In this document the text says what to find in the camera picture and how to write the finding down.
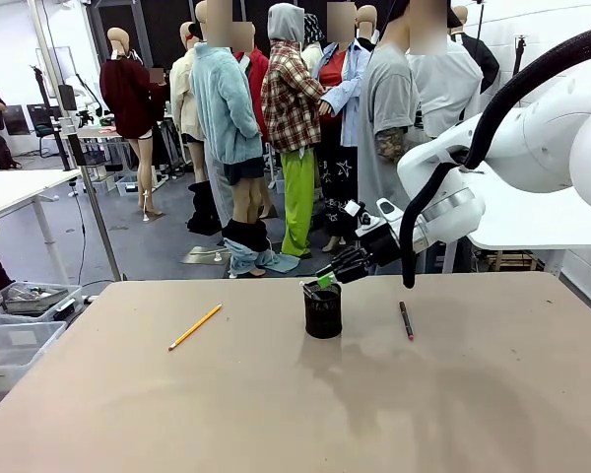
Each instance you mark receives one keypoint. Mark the person in grey t-shirt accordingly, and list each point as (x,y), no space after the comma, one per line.
(384,98)

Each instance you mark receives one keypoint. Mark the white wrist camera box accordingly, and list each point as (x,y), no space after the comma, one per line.
(353,209)

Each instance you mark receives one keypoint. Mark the mannequin in black coat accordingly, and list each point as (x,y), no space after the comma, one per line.
(482,59)

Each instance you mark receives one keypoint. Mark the mannequin with patterned headscarf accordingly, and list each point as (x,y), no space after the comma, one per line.
(314,34)

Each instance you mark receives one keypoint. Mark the person in white t-shirt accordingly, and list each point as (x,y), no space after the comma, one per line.
(448,84)

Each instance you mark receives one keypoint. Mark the mannequin in beige jacket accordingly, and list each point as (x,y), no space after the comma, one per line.
(182,98)

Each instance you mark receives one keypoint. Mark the black pen with white end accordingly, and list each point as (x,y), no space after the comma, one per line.
(306,288)

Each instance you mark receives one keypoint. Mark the grey metal pole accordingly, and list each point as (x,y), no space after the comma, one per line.
(86,172)

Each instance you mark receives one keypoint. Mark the yellow pencil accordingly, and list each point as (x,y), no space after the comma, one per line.
(195,326)

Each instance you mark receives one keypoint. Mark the empty clear plastic bin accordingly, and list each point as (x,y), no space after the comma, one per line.
(15,345)

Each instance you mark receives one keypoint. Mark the white table with white legs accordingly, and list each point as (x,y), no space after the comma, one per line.
(15,189)

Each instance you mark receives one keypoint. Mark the mannequin in maroon sweater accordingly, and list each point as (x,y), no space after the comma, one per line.
(128,98)

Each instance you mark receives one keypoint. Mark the grey mannequin base plate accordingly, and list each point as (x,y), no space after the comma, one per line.
(204,256)

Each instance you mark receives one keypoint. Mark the mannequin in plaid hooded shirt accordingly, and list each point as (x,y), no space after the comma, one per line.
(290,103)

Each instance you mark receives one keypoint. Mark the black mesh pen holder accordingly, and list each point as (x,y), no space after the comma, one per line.
(323,315)

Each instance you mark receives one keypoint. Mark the white rounded table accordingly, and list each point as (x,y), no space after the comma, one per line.
(522,222)

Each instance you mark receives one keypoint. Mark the small white storage box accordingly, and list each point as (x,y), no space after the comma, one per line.
(127,186)

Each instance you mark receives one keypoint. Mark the tattooed forearm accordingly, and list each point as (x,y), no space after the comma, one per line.
(393,142)

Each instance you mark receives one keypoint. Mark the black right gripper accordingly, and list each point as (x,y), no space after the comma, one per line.
(381,244)

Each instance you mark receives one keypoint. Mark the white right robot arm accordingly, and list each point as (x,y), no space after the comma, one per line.
(522,133)

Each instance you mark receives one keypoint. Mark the black office chair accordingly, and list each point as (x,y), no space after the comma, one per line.
(43,123)

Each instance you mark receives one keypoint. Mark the mannequin in light blue fleece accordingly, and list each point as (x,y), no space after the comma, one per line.
(221,108)

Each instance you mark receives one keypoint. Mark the clear plastic bin with parts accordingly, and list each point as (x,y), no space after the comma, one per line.
(29,298)

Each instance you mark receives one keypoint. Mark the mannequin in red jacket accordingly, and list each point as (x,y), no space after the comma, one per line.
(258,74)

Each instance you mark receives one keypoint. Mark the dark pen with red end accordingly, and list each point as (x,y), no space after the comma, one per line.
(407,321)

